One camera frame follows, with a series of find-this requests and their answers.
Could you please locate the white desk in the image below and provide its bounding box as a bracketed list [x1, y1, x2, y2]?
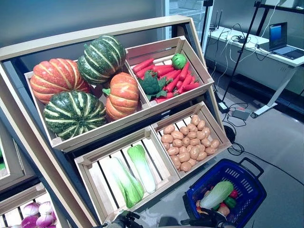
[205, 26, 304, 119]

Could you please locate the white cable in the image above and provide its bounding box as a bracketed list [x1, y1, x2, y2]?
[210, 0, 281, 79]

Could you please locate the wooden onion crate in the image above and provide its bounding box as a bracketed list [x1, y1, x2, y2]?
[0, 182, 61, 228]

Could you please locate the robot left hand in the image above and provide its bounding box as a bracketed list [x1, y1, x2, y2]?
[111, 210, 141, 228]

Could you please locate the neighbouring wooden display shelf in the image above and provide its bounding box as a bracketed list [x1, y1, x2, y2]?
[0, 123, 42, 193]

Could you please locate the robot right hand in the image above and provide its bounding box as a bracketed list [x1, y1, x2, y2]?
[180, 208, 229, 228]

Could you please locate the black light stand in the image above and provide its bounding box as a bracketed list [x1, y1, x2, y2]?
[200, 0, 214, 49]

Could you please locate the black metal rack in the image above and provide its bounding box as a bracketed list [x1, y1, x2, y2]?
[253, 0, 304, 36]

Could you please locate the blue plastic shopping basket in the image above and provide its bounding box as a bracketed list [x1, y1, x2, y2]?
[182, 157, 267, 226]

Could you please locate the purple onion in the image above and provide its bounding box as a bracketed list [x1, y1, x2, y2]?
[21, 215, 38, 228]
[23, 202, 40, 216]
[35, 214, 56, 228]

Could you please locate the light green round lettuce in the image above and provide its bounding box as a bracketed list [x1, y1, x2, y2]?
[171, 53, 188, 70]

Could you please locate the black tripod stand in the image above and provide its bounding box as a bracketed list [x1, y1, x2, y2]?
[222, 0, 262, 103]

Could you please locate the black floor cable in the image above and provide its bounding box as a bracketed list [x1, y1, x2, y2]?
[223, 102, 304, 186]

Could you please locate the wooden potato crate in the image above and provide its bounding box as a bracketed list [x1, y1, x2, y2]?
[151, 101, 232, 179]

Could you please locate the large orange pumpkin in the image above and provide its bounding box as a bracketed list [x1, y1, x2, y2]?
[29, 58, 91, 105]

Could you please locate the dark green broccoli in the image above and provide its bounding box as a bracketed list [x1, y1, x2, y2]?
[138, 70, 173, 101]

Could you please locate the green bell pepper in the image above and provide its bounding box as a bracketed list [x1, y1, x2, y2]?
[223, 196, 237, 209]

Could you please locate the black power adapter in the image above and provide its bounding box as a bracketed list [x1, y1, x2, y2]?
[218, 101, 229, 114]

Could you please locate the wooden pumpkin crate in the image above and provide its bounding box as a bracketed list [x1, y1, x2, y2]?
[24, 60, 152, 152]

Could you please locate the wooden cabbage crate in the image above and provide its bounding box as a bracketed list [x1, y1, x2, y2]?
[74, 127, 181, 223]

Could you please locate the black wifi router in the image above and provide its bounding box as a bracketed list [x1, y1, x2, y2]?
[209, 10, 223, 32]

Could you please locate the napa cabbage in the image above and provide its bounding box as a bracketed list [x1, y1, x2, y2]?
[108, 156, 145, 209]
[127, 144, 157, 194]
[199, 180, 235, 209]

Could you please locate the wooden vegetable display shelf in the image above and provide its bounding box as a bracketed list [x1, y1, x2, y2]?
[0, 14, 233, 228]

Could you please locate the open laptop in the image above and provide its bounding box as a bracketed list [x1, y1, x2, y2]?
[269, 22, 304, 60]

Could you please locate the grey power box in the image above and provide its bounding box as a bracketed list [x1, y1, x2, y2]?
[232, 107, 252, 121]

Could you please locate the wooden carrot crate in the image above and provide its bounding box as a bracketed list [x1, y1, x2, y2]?
[125, 36, 215, 107]

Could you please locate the green striped pumpkin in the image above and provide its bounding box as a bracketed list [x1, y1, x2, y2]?
[77, 35, 126, 86]
[44, 90, 107, 141]

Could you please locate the small orange pumpkin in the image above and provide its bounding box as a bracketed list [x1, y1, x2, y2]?
[102, 72, 140, 121]

